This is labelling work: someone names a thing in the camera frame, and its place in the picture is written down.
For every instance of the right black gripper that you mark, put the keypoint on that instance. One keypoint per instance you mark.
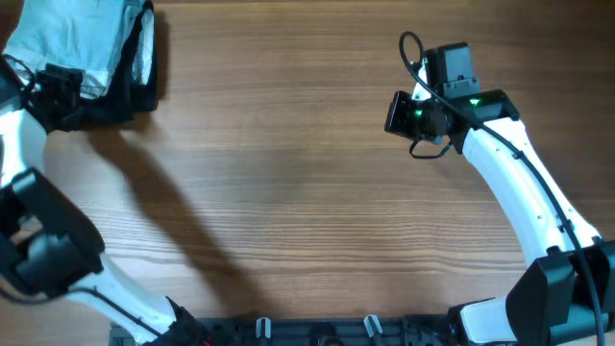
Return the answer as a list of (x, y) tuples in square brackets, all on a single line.
[(395, 121)]

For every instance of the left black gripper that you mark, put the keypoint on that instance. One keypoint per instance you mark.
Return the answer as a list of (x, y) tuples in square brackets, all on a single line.
[(69, 80)]

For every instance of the light blue denim shorts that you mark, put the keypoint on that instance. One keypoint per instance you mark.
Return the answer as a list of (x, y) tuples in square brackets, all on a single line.
[(78, 34)]

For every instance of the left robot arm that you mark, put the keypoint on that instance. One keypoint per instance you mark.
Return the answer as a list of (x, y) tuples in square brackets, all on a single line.
[(51, 251)]

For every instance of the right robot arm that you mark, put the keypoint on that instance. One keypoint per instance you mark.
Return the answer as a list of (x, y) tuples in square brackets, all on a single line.
[(567, 290)]

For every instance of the black fabric storage bag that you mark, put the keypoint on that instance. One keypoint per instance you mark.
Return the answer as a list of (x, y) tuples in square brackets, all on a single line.
[(134, 84)]

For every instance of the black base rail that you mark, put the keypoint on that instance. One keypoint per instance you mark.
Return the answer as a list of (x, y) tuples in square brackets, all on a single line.
[(409, 330)]

